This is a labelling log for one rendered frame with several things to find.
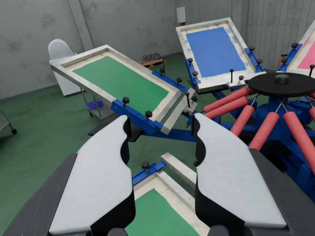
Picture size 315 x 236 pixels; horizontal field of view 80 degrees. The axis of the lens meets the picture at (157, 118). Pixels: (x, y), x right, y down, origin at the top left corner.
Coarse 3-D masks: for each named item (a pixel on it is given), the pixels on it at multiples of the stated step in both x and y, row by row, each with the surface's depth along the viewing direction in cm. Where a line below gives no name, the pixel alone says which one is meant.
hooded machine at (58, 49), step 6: (54, 42) 487; (60, 42) 492; (48, 48) 489; (54, 48) 492; (60, 48) 497; (66, 48) 503; (54, 54) 497; (60, 54) 503; (66, 54) 508; (72, 54) 514; (54, 60) 500; (54, 72) 510; (60, 78) 521; (60, 84) 527; (66, 84) 533; (72, 84) 540; (66, 90) 539; (72, 90) 546; (78, 90) 553; (84, 90) 564; (66, 96) 550
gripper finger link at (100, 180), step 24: (120, 120) 12; (96, 144) 10; (120, 144) 10; (96, 168) 8; (120, 168) 8; (72, 192) 7; (96, 192) 7; (120, 192) 7; (72, 216) 6; (96, 216) 6; (120, 216) 7
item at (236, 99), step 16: (240, 96) 115; (256, 96) 101; (208, 112) 118; (224, 112) 111; (272, 112) 90; (288, 112) 87; (240, 128) 98; (272, 128) 89; (256, 144) 88; (304, 144) 80
